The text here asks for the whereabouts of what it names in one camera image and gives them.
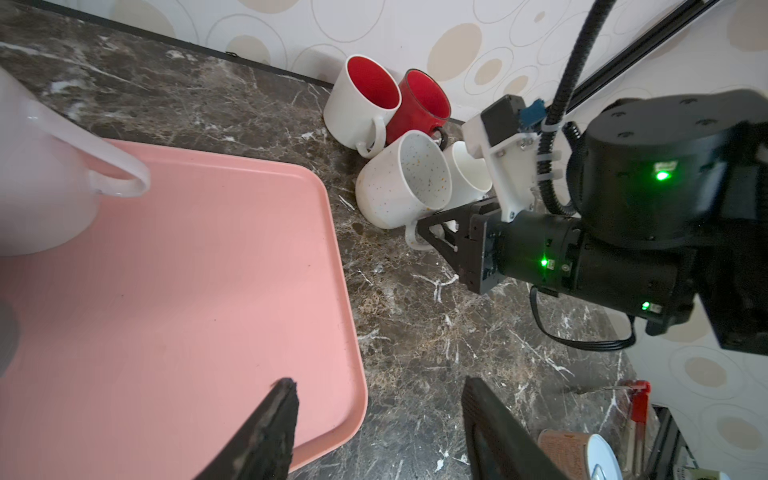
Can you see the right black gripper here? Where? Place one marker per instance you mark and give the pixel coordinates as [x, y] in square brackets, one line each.
[464, 237]

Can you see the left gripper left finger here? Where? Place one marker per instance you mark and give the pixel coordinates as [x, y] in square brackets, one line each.
[263, 446]

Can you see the white mug red inside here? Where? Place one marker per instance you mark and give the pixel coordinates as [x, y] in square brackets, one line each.
[363, 100]

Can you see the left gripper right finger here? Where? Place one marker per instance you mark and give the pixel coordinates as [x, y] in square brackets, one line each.
[498, 447]

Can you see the pale pink mug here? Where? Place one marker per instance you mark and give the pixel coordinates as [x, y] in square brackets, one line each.
[53, 173]

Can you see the cream speckled mug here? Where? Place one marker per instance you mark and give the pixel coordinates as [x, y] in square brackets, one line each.
[407, 181]

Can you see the white ribbed mug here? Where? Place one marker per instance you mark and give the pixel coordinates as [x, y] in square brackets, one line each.
[469, 176]

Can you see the white lidded small can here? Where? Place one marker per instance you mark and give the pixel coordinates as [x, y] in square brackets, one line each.
[580, 455]

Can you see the red handled tool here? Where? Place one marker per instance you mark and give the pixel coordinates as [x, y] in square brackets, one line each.
[640, 396]

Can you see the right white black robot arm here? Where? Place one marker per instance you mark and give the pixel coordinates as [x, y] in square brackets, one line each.
[657, 205]

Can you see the pink plastic tray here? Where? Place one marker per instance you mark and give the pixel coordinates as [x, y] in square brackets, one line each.
[147, 341]

